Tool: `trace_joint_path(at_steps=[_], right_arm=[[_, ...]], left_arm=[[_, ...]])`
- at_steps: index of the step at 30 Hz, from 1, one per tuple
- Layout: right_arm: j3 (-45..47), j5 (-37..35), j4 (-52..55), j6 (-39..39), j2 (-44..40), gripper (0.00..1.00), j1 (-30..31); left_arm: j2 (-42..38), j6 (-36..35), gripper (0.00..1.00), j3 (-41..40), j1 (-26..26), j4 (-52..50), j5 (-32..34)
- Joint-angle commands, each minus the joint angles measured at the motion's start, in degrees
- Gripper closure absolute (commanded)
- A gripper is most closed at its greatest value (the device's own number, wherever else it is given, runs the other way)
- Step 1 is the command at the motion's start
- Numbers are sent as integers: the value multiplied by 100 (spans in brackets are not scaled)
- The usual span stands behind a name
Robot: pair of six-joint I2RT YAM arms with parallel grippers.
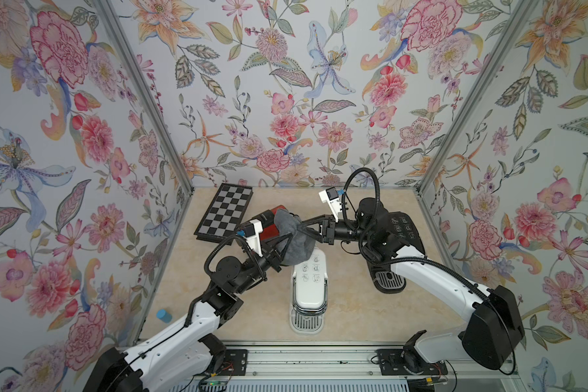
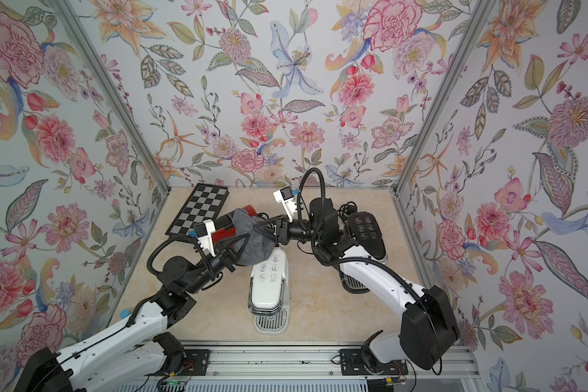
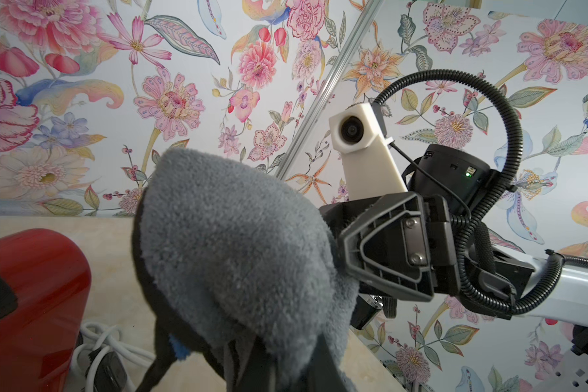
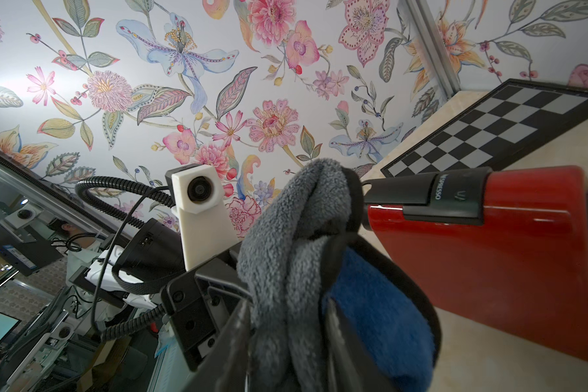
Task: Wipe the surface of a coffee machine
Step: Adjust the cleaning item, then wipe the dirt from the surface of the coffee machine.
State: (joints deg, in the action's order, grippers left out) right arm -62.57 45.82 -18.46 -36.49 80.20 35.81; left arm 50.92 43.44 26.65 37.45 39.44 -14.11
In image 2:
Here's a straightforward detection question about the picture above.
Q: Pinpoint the black coffee machine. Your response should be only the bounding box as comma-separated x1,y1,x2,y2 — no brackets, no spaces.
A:
344,212,388,264

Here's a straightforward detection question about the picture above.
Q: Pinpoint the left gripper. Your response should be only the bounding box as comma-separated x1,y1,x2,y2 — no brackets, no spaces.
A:
184,234,249,297

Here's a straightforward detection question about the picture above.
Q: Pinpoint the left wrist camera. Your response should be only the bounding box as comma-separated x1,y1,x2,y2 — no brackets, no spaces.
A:
188,219,216,256

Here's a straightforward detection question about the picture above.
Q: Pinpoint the black white chessboard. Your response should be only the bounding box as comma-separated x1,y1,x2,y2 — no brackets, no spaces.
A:
166,183,229,236

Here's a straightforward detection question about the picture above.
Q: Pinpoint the red coffee machine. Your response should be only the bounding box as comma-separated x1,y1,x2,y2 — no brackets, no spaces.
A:
209,205,257,245

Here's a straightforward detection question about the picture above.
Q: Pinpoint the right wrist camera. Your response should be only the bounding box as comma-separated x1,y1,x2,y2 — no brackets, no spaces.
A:
273,186,298,222

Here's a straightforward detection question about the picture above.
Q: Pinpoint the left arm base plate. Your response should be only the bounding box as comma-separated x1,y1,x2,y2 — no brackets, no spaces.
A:
139,349,211,377

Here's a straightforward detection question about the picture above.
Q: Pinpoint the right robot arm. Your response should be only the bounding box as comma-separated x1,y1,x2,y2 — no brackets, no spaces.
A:
256,191,460,373

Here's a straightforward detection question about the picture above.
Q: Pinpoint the aluminium rail frame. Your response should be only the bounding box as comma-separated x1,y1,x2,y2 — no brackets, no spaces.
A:
58,340,476,392

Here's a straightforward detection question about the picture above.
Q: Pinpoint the blue cylinder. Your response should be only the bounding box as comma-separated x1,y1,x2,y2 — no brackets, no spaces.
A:
119,309,132,319

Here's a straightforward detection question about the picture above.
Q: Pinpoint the grey cleaning cloth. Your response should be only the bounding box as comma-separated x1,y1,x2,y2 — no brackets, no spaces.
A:
232,208,274,266

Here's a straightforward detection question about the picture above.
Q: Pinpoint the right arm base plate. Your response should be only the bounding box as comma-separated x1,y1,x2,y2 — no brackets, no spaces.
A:
337,349,409,377

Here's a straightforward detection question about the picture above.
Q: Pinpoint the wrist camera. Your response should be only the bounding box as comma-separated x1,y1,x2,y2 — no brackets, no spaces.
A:
188,219,216,256
273,186,298,222

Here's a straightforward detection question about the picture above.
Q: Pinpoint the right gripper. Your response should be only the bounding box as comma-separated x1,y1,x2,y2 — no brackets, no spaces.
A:
259,216,330,250

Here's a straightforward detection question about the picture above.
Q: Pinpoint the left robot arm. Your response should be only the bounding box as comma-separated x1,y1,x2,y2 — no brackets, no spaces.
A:
15,241,243,391

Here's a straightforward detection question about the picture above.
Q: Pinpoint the white coffee machine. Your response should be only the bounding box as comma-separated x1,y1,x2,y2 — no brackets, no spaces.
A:
248,248,291,335

